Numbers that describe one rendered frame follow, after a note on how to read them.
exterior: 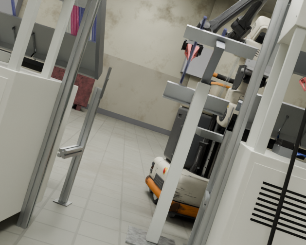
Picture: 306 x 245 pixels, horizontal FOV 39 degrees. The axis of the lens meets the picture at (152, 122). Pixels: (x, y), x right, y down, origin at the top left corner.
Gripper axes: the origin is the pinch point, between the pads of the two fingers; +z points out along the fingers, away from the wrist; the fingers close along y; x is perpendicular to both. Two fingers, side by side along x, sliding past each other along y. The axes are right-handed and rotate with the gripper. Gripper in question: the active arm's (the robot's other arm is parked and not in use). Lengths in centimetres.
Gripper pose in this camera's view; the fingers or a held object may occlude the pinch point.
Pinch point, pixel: (189, 58)
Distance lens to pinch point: 212.7
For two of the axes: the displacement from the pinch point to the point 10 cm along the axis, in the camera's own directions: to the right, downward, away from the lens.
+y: 9.6, 2.9, 0.2
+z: -2.2, 7.5, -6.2
